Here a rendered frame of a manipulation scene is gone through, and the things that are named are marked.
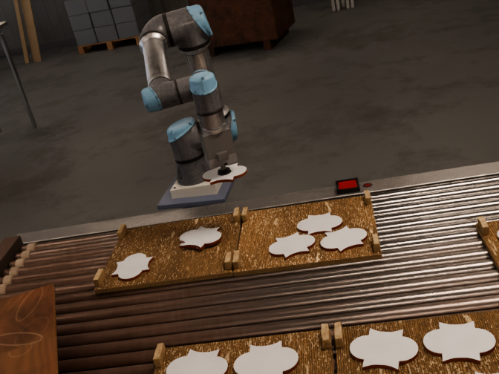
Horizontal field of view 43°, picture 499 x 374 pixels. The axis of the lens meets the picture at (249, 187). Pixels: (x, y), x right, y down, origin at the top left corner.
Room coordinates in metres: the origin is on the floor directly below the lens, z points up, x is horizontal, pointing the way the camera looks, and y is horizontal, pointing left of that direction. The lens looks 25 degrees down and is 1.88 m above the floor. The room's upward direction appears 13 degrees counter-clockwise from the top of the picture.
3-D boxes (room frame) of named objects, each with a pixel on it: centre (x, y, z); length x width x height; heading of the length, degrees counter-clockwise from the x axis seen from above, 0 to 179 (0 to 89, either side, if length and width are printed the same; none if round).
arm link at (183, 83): (1.84, 0.09, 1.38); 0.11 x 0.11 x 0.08; 2
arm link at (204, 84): (1.74, 0.06, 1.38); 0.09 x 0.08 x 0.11; 2
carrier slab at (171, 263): (1.70, 0.27, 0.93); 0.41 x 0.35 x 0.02; 81
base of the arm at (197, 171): (2.27, 0.20, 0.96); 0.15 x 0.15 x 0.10
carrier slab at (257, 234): (1.63, -0.14, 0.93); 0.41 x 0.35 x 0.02; 80
